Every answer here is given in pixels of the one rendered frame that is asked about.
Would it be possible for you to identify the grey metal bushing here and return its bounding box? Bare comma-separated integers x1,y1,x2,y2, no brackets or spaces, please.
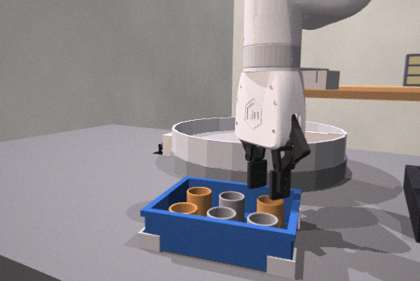
219,192,245,223
207,207,237,221
247,213,278,228

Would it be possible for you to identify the blue open-top crate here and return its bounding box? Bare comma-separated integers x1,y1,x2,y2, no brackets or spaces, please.
140,176,301,271

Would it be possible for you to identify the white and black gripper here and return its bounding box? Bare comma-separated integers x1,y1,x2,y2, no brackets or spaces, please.
235,67,311,200

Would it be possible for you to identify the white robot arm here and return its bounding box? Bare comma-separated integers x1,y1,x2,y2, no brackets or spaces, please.
243,0,371,89

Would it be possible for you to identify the bronze bushing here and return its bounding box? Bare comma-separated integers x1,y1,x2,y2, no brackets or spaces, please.
169,202,198,215
257,195,284,229
187,187,212,217

